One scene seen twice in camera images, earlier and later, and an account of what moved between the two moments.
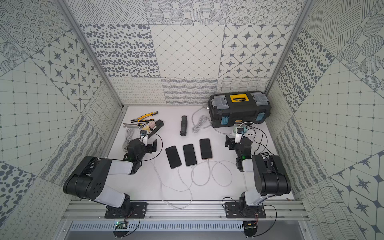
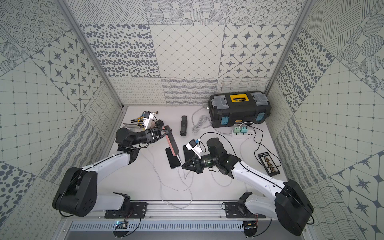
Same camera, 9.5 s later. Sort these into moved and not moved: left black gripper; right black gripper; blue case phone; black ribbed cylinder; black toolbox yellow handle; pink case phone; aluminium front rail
Moved: pink case phone; right black gripper; left black gripper
Not moved: blue case phone; black toolbox yellow handle; aluminium front rail; black ribbed cylinder
